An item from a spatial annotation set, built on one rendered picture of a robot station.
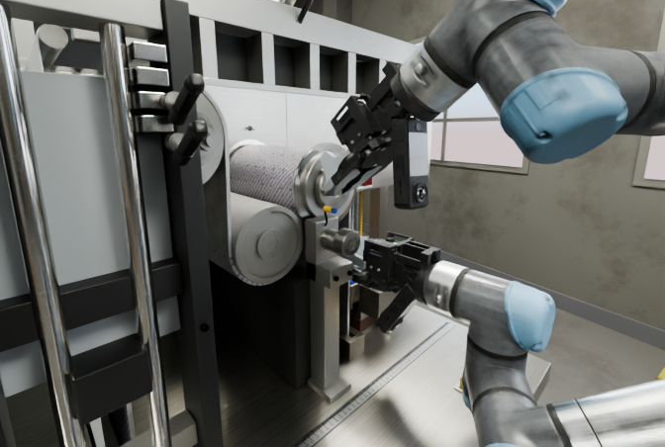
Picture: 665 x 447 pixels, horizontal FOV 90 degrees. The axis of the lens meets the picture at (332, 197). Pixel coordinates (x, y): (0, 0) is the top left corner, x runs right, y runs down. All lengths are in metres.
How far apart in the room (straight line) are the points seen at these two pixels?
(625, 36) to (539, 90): 2.64
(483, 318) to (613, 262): 2.52
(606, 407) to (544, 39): 0.34
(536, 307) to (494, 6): 0.33
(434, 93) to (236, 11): 0.60
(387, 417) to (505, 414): 0.23
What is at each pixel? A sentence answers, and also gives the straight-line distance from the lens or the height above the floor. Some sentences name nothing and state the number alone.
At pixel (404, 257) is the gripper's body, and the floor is 1.15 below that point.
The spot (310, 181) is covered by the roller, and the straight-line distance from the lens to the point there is 0.53.
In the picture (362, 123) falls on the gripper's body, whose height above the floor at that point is 1.35.
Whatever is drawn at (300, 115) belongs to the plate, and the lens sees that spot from 0.94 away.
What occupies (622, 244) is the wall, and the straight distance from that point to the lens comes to 2.93.
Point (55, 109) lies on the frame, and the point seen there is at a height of 1.36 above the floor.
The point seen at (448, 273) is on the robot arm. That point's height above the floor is 1.14.
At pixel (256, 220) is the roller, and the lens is 0.50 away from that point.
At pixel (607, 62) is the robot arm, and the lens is 0.35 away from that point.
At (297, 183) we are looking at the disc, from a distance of 0.52.
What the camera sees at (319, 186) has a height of 1.26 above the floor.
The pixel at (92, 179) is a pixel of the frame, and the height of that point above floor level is 1.31.
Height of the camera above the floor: 1.34
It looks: 12 degrees down
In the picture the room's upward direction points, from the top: straight up
